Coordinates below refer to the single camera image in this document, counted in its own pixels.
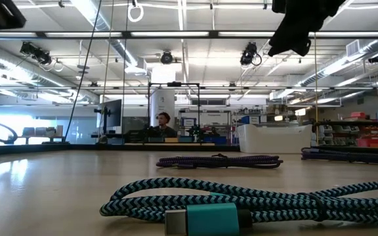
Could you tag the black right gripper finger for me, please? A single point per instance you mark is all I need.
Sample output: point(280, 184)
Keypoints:
point(282, 42)
point(302, 42)

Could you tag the black ceiling-mounted device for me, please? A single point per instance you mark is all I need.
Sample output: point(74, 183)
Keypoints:
point(36, 52)
point(248, 52)

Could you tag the yellow pole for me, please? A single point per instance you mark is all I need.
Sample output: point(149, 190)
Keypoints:
point(316, 98)

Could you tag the white plastic bin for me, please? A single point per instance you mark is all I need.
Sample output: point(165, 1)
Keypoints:
point(274, 139)

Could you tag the storage shelves with bins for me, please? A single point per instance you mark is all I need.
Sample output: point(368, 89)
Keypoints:
point(366, 131)

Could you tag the round black ceiling device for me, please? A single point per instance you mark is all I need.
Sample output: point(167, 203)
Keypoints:
point(166, 57)

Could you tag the white pillar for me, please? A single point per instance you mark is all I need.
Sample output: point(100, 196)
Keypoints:
point(162, 98)

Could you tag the person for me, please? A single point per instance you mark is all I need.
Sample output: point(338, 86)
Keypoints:
point(164, 126)

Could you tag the black monitor on stand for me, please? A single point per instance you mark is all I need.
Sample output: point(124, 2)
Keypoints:
point(112, 113)

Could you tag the black overhead frame beam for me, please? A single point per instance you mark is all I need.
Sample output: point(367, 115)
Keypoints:
point(176, 34)

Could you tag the black aluminium table frame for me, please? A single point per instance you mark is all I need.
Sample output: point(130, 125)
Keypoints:
point(77, 148)

